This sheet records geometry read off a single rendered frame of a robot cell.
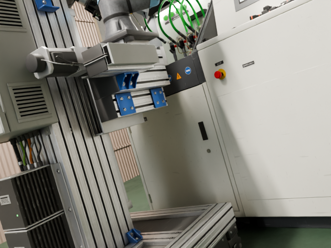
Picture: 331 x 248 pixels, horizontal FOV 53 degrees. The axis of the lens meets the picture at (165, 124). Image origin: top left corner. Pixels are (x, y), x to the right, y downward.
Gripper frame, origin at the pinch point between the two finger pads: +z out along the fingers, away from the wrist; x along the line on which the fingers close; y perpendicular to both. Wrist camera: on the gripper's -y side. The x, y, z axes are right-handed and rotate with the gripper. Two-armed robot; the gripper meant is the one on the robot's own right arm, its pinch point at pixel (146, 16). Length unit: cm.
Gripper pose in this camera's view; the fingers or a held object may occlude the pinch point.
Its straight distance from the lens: 191.5
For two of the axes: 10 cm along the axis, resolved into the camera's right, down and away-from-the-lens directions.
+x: 7.0, -1.9, -6.8
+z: 2.8, 9.6, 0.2
